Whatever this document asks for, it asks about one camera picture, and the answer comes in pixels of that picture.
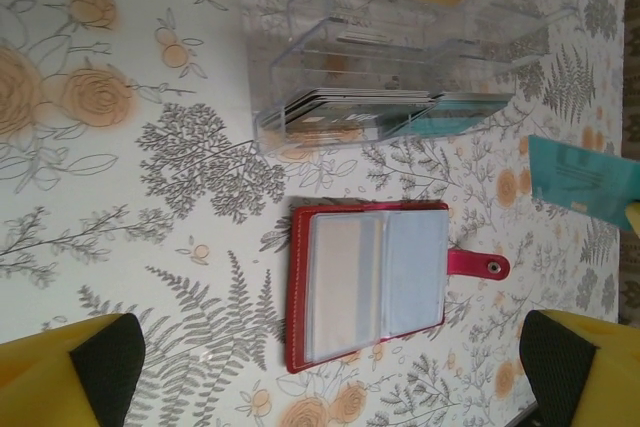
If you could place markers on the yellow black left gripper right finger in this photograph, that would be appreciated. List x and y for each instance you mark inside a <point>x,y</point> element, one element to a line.
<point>615,382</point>

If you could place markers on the stack of teal cards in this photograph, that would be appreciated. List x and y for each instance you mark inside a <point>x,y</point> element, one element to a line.
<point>460,114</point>

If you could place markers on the teal card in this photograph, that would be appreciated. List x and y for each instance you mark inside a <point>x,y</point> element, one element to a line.
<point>575,177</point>

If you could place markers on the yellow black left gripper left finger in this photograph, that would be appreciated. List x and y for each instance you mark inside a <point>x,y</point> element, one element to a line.
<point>40,387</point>

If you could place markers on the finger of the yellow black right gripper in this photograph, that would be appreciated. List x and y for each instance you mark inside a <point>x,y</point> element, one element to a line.
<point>636,219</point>

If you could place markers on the red card holder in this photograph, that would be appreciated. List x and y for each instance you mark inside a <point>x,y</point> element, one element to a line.
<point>300,287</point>

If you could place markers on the gold card with dark stripe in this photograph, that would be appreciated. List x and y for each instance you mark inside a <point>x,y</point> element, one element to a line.
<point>340,287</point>

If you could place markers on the clear acrylic card organizer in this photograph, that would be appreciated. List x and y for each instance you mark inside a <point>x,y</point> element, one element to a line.
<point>450,47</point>

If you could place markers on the stack of black cards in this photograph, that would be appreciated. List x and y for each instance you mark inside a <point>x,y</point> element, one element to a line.
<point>340,114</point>

